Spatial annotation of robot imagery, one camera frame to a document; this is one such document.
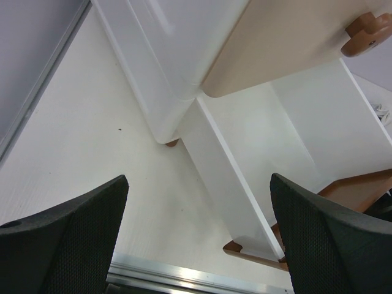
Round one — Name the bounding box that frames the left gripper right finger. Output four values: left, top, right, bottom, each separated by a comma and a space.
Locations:
269, 173, 391, 293

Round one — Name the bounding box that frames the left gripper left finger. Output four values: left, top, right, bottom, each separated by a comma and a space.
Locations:
1, 175, 129, 293

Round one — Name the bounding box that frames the brown drawer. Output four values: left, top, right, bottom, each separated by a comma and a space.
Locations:
180, 58, 392, 272

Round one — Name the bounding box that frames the beige drawer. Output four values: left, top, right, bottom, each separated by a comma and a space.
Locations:
202, 1, 391, 98

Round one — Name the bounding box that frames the brown bear knob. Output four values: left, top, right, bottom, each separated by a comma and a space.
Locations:
341, 12, 391, 58

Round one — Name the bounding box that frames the white plastic shoe cabinet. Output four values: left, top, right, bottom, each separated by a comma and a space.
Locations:
93, 1, 247, 144

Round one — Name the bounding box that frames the white sneaker far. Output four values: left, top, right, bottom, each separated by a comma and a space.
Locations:
371, 104, 391, 126

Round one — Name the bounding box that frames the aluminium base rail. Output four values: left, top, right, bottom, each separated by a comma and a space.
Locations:
107, 253, 293, 293

